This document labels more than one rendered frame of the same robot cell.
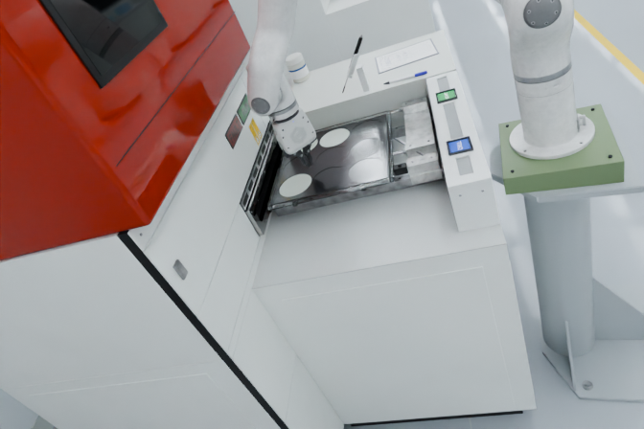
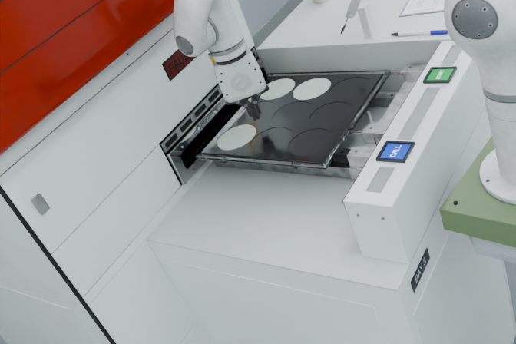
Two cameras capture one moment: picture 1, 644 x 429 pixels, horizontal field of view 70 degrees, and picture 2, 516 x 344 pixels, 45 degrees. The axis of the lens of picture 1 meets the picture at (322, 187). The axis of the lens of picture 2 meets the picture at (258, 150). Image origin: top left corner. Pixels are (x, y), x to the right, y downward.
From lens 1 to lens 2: 0.51 m
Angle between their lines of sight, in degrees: 21
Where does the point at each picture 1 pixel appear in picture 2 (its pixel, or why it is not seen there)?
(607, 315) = not seen: outside the picture
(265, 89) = (187, 29)
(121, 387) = (10, 292)
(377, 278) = (262, 275)
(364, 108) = (362, 60)
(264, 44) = not seen: outside the picture
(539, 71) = (497, 87)
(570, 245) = not seen: outside the picture
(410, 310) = (302, 324)
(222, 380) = (86, 322)
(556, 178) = (501, 230)
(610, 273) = not seen: outside the picture
